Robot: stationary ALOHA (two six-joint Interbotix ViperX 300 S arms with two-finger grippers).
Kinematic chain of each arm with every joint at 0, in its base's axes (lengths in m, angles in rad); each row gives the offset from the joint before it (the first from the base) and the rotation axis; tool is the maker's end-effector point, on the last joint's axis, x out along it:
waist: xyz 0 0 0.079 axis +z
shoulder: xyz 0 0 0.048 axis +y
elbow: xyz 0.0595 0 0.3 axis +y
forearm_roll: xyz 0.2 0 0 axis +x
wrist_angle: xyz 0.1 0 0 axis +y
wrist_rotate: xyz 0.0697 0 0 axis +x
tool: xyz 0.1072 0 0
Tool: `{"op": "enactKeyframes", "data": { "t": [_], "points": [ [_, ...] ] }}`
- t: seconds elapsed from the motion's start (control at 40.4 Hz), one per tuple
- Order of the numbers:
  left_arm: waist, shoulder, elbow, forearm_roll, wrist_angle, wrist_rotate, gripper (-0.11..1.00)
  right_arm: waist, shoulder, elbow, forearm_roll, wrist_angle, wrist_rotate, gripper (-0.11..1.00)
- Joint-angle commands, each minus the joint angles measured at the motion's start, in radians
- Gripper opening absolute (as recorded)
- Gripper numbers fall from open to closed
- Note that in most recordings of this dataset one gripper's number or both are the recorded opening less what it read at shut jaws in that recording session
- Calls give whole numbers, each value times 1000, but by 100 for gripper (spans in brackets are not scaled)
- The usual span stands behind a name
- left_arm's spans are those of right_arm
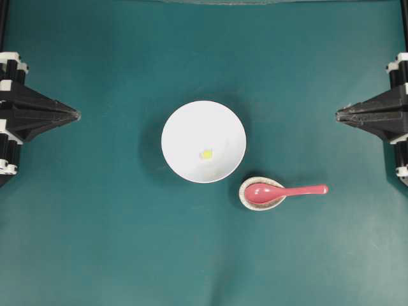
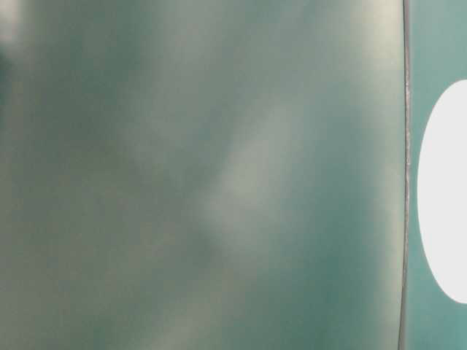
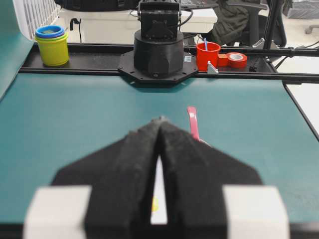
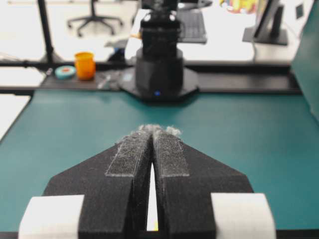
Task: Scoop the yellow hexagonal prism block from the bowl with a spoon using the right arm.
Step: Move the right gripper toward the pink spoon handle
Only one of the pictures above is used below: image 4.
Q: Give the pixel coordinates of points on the black keyboard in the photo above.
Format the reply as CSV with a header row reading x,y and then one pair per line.
x,y
192,27

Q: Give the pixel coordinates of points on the black aluminium frame rail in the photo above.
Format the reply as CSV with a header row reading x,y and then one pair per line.
x,y
257,79

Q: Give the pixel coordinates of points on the black tripod stand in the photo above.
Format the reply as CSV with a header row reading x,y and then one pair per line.
x,y
25,39

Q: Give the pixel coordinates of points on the black office chair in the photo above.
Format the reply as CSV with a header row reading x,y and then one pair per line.
x,y
93,17

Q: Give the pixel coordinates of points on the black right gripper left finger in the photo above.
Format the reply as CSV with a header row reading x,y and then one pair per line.
x,y
103,197

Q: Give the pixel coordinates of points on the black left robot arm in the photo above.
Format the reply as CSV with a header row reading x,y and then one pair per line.
x,y
159,74

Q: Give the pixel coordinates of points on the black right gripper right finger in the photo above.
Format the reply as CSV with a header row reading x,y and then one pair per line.
x,y
202,198

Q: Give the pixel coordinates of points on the orange plastic cup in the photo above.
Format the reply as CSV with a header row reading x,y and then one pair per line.
x,y
85,65

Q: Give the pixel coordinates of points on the teal tape roll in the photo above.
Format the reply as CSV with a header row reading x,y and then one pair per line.
x,y
65,72

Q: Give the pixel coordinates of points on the black monitor stand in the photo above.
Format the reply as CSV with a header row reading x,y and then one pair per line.
x,y
267,29

